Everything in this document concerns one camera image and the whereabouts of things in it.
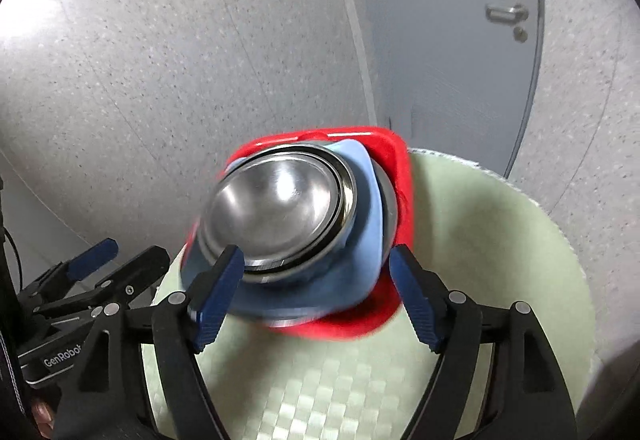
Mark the metal door lock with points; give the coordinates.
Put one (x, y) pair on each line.
(520, 34)

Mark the round table with green mat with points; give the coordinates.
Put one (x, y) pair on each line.
(475, 245)

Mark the person's left hand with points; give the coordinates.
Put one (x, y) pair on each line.
(44, 417)

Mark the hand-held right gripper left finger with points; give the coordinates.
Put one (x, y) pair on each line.
(220, 295)

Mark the red plastic basin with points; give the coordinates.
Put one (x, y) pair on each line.
(395, 155)

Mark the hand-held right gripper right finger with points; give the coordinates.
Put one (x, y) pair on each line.
(412, 300)

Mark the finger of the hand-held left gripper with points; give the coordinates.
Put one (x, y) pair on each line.
(142, 265)
(95, 254)

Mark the large steel bowl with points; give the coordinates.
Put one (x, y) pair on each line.
(387, 205)

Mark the grey door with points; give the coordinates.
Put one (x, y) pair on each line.
(440, 20)

